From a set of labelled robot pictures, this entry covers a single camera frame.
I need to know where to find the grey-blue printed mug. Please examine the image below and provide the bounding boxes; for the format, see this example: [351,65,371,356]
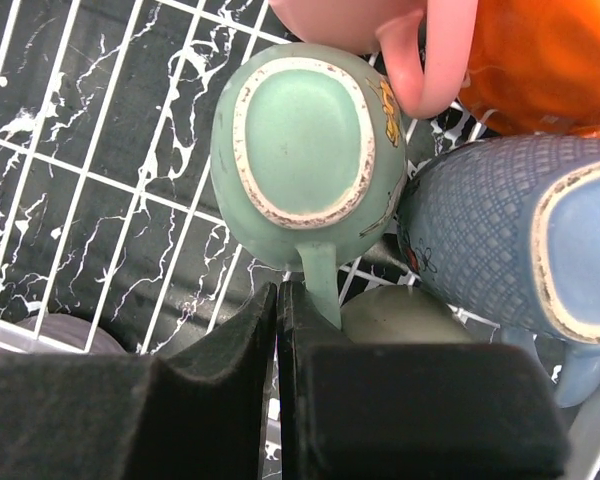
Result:
[397,135,600,407]

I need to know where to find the orange mug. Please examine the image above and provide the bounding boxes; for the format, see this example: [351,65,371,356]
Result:
[459,1,600,138]

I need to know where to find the pink mug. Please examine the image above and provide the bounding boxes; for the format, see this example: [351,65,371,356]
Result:
[269,0,478,118]

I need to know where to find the lavender wide mug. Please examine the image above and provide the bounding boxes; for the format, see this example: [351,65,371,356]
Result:
[14,313,126,356]

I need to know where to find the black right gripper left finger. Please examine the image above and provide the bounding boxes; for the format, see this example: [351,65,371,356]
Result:
[0,283,277,479]

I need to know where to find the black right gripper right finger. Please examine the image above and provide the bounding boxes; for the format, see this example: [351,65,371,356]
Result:
[277,281,570,479]

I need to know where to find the olive grey small cup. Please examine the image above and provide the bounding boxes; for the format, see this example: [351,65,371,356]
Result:
[341,285,473,344]

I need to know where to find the teal green cup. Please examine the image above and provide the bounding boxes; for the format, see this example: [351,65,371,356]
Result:
[210,43,407,325]

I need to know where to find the white wire dish rack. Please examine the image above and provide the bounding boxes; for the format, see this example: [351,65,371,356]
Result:
[0,1,600,479]

